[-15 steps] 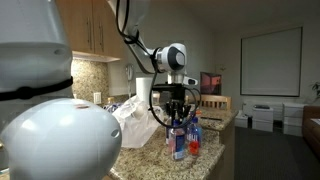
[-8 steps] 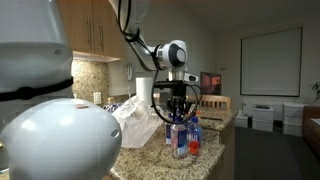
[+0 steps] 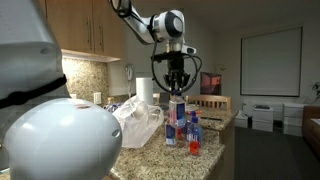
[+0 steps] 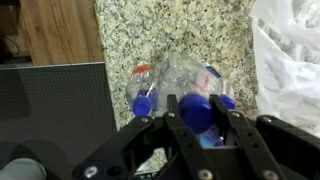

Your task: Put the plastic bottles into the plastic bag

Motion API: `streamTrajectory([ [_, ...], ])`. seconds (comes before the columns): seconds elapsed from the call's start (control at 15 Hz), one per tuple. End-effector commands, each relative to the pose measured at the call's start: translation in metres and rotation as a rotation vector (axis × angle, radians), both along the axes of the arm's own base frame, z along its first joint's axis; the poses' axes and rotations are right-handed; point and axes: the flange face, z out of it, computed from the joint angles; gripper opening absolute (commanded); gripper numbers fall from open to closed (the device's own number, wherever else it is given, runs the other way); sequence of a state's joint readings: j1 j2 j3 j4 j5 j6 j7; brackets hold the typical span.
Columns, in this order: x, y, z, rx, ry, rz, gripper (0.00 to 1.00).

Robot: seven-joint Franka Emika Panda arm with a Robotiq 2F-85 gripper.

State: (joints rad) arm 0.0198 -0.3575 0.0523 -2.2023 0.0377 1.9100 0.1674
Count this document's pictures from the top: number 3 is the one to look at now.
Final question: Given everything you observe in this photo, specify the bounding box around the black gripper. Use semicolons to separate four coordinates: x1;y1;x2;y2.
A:
163;59;191;94

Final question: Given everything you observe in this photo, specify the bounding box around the translucent plastic shopping bag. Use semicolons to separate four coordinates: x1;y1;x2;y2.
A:
112;94;165;149

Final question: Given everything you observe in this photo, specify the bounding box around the flat translucent dish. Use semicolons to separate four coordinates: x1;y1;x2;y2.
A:
185;104;201;112

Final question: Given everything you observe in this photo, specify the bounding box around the dark framed reddish picture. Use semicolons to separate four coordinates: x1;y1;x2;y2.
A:
199;71;223;96

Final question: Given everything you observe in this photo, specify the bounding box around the white paper towel roll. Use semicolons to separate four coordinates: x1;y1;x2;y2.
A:
135;77;154;106

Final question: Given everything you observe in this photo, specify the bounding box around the wooden dining chair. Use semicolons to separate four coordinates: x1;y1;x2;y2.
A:
186;94;232;112

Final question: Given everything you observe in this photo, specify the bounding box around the small white storage box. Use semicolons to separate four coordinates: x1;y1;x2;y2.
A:
234;109;249;129

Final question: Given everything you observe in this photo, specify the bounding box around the white drawer unit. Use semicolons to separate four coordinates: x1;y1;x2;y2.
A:
282;102;306;137

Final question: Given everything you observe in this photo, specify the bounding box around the green house plant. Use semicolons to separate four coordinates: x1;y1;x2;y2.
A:
311;81;320;101

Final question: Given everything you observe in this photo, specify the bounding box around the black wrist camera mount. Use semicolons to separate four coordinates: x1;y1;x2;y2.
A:
151;52;183;63

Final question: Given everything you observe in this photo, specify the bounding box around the white wall phone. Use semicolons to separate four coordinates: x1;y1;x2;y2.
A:
125;63;135;81

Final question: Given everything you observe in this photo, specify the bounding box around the wall whiteboard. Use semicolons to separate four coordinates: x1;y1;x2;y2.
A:
239;26;304;98

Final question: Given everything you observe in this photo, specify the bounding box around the wooden wall cabinet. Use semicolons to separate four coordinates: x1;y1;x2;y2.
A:
36;0;124;64

